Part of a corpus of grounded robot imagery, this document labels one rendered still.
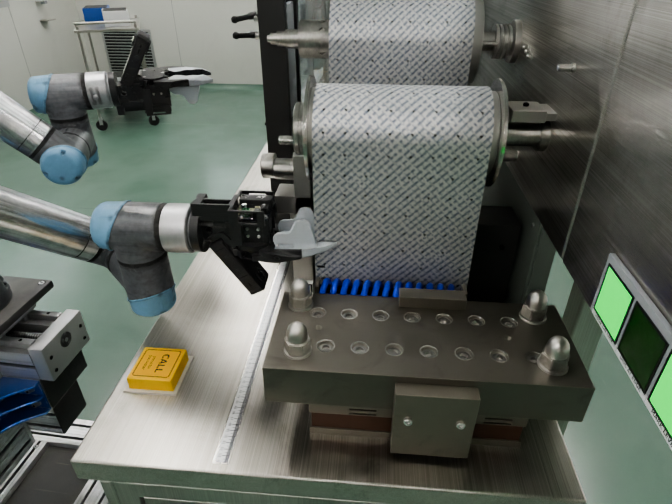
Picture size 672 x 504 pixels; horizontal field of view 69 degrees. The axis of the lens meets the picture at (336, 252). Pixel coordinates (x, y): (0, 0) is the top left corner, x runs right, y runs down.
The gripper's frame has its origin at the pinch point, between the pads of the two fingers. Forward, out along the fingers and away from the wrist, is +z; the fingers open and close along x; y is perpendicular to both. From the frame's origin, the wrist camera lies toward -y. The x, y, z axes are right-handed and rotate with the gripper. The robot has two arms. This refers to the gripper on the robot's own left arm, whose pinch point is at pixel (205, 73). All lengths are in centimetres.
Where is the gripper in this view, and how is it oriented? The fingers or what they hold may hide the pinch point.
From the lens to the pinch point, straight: 118.5
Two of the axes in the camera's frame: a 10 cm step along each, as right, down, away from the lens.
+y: -0.4, 7.7, 6.3
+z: 9.6, -1.6, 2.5
